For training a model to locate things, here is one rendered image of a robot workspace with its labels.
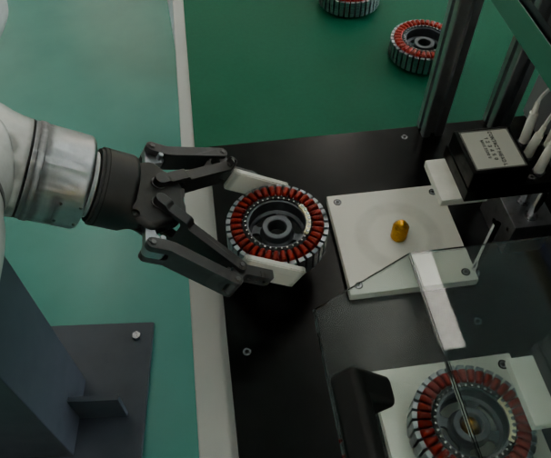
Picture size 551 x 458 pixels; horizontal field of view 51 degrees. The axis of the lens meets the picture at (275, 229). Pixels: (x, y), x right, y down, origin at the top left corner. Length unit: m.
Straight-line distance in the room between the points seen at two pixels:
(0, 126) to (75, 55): 1.91
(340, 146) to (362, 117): 0.09
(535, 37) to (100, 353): 1.23
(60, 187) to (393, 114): 0.56
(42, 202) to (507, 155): 0.45
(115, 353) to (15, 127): 1.06
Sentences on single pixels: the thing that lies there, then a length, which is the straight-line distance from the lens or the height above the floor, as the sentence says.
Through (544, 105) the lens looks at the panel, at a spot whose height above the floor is 0.81.
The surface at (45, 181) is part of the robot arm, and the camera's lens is 0.52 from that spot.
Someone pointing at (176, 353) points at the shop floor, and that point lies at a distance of 1.51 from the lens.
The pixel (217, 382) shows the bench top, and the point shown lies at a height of 0.75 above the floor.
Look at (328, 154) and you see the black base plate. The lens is 0.82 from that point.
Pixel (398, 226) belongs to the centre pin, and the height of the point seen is 0.81.
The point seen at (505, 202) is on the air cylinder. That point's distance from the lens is 0.74.
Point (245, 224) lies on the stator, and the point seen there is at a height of 0.86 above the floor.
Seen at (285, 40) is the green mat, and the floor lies 0.75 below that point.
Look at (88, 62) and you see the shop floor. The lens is 2.37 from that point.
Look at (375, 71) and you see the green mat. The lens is 1.00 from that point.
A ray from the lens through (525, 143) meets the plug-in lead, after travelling 0.70.
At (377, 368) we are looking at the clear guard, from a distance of 0.35.
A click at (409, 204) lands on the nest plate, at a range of 0.76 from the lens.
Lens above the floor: 1.35
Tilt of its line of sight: 53 degrees down
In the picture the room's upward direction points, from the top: straight up
